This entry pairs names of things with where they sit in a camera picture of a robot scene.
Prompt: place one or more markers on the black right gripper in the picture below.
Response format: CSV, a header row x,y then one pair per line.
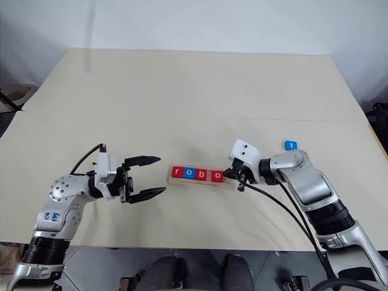
x,y
244,174

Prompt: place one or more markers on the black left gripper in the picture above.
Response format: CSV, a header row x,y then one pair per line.
x,y
121,183

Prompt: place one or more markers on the red o letter tile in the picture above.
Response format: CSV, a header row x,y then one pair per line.
x,y
217,175

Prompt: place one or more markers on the red b letter tile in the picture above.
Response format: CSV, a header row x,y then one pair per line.
x,y
200,174

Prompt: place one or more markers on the red r letter tile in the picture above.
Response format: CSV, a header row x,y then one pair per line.
x,y
177,173

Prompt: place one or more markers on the wooden letter tile holder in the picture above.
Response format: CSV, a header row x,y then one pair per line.
x,y
200,185

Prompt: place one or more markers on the blue o letter tile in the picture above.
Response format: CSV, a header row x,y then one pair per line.
x,y
188,173

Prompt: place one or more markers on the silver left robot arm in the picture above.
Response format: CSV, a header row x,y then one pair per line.
x,y
66,188

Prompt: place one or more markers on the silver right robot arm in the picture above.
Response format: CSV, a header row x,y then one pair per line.
x,y
312,188

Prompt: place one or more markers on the blue t letter tile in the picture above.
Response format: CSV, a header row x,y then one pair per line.
x,y
291,145

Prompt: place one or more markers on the brown metal fixture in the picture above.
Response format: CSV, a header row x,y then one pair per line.
x,y
130,285
298,284

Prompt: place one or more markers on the black equipment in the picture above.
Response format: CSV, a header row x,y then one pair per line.
x,y
377,113

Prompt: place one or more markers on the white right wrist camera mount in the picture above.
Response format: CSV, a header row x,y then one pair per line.
x,y
244,151

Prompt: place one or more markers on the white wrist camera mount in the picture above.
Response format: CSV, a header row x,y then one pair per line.
x,y
244,151
104,165

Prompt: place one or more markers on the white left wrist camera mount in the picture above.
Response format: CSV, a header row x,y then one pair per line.
x,y
104,165

